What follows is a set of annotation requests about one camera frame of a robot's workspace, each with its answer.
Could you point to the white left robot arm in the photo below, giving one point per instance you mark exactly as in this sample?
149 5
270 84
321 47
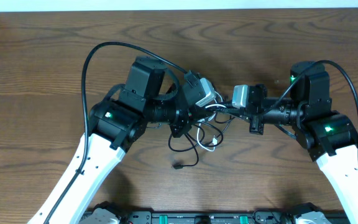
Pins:
151 94

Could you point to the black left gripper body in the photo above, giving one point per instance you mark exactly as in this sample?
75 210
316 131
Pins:
181 118

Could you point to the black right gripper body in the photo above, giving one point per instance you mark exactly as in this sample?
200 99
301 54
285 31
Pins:
257 111

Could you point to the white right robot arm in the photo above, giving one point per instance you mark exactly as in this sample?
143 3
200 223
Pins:
329 137

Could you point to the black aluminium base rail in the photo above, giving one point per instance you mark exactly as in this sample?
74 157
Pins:
305 213

